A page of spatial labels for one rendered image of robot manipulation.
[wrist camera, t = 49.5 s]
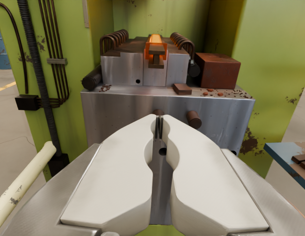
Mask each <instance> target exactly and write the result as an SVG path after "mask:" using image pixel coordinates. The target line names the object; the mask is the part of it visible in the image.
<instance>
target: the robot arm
mask: <svg viewBox="0 0 305 236"><path fill-rule="evenodd" d="M158 128H159V137H160V139H162V140H163V141H164V143H165V144H166V146H167V154H166V162H167V163H168V164H169V165H170V166H171V167H172V169H173V171H174V172H173V178H172V186H171V193H170V201H169V202H170V210H171V218H172V224H173V226H174V227H175V228H176V229H177V230H178V231H179V232H181V233H182V234H184V235H185V236H305V216H304V215H303V214H302V213H301V212H300V211H299V210H298V209H297V208H296V207H295V206H294V205H293V204H292V203H291V202H290V201H289V200H288V199H287V198H286V197H284V196H283V195H282V194H281V193H280V192H279V191H278V190H277V189H276V188H274V187H273V186H272V185H271V184H270V183H268V182H267V181H266V180H265V179H264V178H262V177H261V176H260V175H259V174H257V173H256V172H255V171H254V170H253V169H251V168H250V167H249V166H248V165H246V164H245V163H244V162H243V161H242V160H241V159H240V158H238V157H237V156H236V155H235V154H233V153H232V152H231V151H230V150H229V149H221V148H220V147H219V146H218V145H216V144H215V143H214V142H213V141H212V140H210V139H209V138H208V137H206V136H205V135H203V134H202V133H200V132H199V131H197V130H196V129H194V128H192V127H190V126H188V125H187V124H185V123H183V122H181V121H179V120H177V119H175V118H174V117H172V116H170V115H163V116H156V115H154V114H150V115H148V116H146V117H144V118H141V119H139V120H137V121H135V122H133V123H131V124H129V125H127V126H125V127H123V128H121V129H120V130H118V131H117V132H115V133H114V134H112V135H111V136H109V137H108V138H107V139H106V140H104V141H103V142H102V143H101V144H96V143H94V144H93V145H92V146H91V147H89V148H88V149H87V150H86V151H84V152H83V153H82V154H81V155H79V156H78V157H77V158H76V159H75V160H73V161H72V162H71V163H70V164H68V165H67V166H66V167H65V168H63V169H62V170H61V171H60V172H59V173H58V174H56V175H55V176H54V177H53V178H51V179H50V180H49V181H48V182H47V183H45V184H44V185H43V186H42V187H41V188H40V189H39V190H38V191H37V192H35V193H34V194H33V195H32V196H31V197H30V198H29V200H28V201H27V202H26V203H25V204H24V205H23V206H22V207H21V208H20V209H19V211H18V212H17V213H16V214H15V215H14V217H13V218H12V219H11V221H10V222H9V223H8V224H7V226H6V227H5V228H4V229H3V231H2V233H1V234H0V236H135V235H136V234H138V233H140V232H141V231H143V230H145V229H146V228H147V227H148V225H149V223H150V215H151V199H152V182H153V173H152V171H151V169H150V168H149V167H148V164H149V163H150V162H151V161H152V154H153V141H154V140H155V139H157V134H158Z"/></svg>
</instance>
